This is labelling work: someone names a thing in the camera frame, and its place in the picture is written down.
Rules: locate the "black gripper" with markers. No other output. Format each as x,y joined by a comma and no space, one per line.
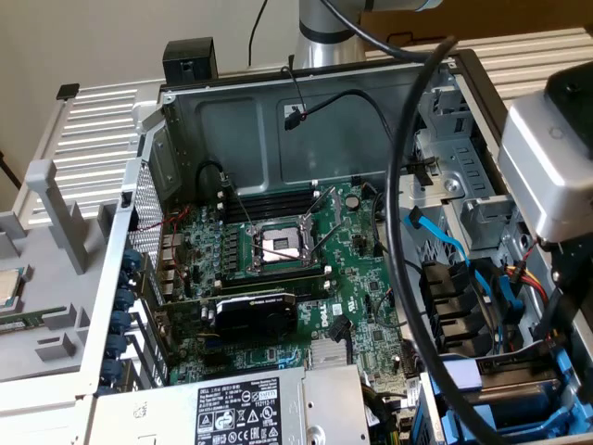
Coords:
570,259

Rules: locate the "hard disk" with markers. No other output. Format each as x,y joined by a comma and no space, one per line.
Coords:
519,394

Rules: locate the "empty blue disk carrier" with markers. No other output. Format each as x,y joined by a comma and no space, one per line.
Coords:
533,424

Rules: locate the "blue plastic latch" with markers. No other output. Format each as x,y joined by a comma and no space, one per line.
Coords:
514,306

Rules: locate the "grey metal drive cage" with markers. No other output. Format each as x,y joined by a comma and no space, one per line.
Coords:
463,157

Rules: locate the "white barcode tag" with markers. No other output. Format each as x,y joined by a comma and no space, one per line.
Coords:
413,394

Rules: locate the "hard drive in blue caddy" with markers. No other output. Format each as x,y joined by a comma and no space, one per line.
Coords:
428,417

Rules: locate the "green Dell motherboard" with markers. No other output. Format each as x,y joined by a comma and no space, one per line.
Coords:
352,278

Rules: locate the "round coin cell battery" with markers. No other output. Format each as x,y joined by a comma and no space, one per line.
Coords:
354,201

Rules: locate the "metal socket cover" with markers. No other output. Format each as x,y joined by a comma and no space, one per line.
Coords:
336,204

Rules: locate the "metal locking lever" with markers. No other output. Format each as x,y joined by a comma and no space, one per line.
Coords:
320,222
237,204

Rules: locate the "brown cardboard box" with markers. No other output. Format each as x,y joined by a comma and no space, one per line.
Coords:
486,21

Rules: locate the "silver finned heatsink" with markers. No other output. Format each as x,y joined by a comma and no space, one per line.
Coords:
326,352

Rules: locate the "silver power supply unit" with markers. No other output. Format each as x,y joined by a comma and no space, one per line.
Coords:
324,394

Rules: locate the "metal CPU socket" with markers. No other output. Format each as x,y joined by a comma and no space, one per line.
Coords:
278,243

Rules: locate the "black RAM slot bank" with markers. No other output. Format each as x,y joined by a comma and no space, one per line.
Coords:
273,204
278,289

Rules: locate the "black Nvidia graphics card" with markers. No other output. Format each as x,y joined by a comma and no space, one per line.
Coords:
255,317

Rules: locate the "open grey PC case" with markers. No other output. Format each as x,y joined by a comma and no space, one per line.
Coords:
231,134

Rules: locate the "black plastic box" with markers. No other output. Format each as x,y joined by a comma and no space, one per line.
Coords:
190,60

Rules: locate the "blue slot retainer clip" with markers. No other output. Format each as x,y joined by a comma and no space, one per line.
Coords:
129,279
125,299
121,321
117,346
132,258
112,371

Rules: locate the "grey plastic parts rack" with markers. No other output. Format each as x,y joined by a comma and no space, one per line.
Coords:
46,287

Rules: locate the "green RAM stick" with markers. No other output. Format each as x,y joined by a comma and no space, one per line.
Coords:
18,322

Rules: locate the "silver CPU chip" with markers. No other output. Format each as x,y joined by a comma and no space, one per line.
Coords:
7,289

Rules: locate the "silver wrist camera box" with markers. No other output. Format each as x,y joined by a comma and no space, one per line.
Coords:
546,162

